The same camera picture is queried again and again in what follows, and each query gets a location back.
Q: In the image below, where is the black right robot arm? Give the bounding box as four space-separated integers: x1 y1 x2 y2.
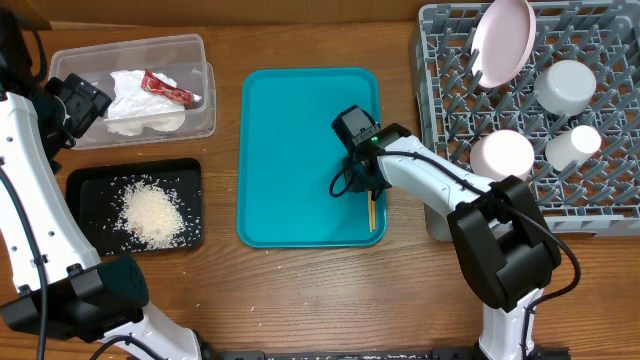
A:
331 105 561 359

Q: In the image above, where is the grey small bowl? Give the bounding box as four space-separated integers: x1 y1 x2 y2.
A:
534 60 597 116

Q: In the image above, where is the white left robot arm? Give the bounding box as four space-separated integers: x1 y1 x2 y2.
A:
1 8 216 359

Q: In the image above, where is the black rectangular tray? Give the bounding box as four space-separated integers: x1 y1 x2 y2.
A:
66 158 204 256

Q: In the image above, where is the grey dishwasher rack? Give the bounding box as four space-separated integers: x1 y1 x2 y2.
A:
409 1 639 237

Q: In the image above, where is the red snack wrapper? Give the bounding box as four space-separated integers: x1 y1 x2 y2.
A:
141 69 196 105

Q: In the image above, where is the white paper cup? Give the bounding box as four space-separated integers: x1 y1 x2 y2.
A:
545 125 602 171

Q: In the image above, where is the teal plastic tray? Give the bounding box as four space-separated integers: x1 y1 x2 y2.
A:
236 67 387 249

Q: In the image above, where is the pile of rice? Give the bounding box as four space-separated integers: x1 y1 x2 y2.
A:
112 175 187 250

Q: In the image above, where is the white round plate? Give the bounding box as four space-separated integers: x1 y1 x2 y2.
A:
471 0 537 89

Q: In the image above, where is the clear plastic bin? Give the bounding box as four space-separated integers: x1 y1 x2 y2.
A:
50 34 216 149

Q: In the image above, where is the wooden chopstick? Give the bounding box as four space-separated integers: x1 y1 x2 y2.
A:
367 191 376 233

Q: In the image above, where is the white napkin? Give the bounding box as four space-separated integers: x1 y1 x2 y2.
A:
104 70 186 136

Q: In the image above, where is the pink bowl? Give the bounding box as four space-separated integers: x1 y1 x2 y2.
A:
470 130 535 181

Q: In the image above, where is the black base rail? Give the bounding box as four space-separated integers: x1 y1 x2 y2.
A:
214 347 571 360

